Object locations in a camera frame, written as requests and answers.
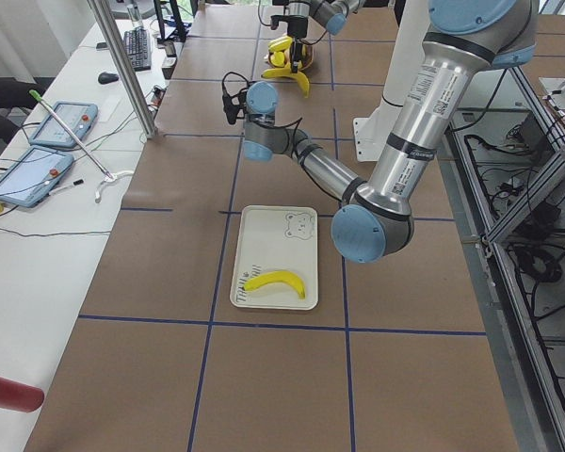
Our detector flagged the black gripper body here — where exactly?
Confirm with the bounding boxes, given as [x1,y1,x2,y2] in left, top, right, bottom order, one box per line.
[221,71,252,125]
[269,14,308,38]

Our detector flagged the yellow banana moved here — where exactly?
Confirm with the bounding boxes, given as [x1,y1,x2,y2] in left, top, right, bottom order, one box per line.
[262,68,310,98]
[243,270,306,299]

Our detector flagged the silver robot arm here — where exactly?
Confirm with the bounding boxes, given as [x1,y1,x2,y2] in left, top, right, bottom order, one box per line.
[269,0,365,73]
[222,1,539,263]

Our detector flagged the yellow banana in basket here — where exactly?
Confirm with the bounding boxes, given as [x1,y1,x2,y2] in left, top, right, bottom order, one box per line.
[268,52,289,68]
[268,36,293,53]

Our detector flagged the brown wicker basket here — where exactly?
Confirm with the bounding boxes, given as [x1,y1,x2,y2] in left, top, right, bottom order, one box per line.
[264,44,314,70]

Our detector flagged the black keyboard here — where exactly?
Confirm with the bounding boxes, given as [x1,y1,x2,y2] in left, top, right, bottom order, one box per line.
[123,27,152,72]

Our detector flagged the black computer mouse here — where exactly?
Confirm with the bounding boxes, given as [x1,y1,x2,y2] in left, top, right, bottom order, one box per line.
[97,72,120,85]

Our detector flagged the white bear print tray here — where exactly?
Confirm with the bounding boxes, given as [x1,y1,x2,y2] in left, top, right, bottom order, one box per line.
[230,205,318,311]

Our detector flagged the far blue teach pendant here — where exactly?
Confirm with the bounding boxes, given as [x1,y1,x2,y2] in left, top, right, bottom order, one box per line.
[28,100,99,151]

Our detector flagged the blue teach pendant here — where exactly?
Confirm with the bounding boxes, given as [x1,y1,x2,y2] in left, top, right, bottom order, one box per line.
[28,100,99,151]
[0,145,73,208]

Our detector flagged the near blue teach pendant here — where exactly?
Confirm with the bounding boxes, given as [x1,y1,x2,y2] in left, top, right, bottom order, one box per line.
[0,145,73,208]

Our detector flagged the brown paper table cover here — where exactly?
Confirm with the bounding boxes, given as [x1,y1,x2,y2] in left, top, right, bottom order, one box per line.
[26,5,518,451]

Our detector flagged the red cylinder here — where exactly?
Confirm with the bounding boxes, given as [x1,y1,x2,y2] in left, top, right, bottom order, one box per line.
[0,377,44,412]

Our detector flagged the white camera mast base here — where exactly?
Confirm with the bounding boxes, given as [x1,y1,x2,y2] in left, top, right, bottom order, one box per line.
[352,0,430,162]

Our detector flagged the aluminium frame post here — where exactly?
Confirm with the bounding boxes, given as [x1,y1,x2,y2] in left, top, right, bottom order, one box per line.
[89,0,156,139]

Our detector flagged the long metal rod green handle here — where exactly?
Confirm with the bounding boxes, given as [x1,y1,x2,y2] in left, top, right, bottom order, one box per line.
[29,89,115,181]

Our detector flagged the aluminium side frame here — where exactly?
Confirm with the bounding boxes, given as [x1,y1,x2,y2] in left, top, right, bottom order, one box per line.
[428,46,565,452]

